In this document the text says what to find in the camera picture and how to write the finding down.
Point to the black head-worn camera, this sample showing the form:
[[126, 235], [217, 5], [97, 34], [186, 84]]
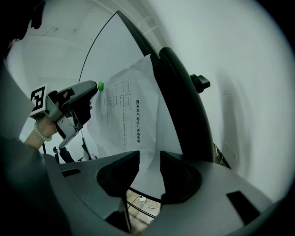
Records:
[[37, 16]]

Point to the person's left hand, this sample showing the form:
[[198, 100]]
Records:
[[58, 98]]

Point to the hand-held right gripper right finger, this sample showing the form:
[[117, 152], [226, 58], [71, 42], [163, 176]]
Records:
[[182, 179]]

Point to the white power strip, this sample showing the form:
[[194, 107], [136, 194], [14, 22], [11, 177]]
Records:
[[143, 199]]

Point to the black-framed whiteboard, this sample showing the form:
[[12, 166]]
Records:
[[110, 46]]

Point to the printed white paper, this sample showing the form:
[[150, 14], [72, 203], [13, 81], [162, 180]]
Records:
[[143, 92]]

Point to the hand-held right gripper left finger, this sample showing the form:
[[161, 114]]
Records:
[[115, 175]]

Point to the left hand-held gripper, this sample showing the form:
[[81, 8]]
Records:
[[39, 101]]

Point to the green round magnet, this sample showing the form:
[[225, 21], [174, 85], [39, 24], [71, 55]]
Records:
[[101, 86]]

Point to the person's left forearm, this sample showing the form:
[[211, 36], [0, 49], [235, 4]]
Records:
[[39, 136]]

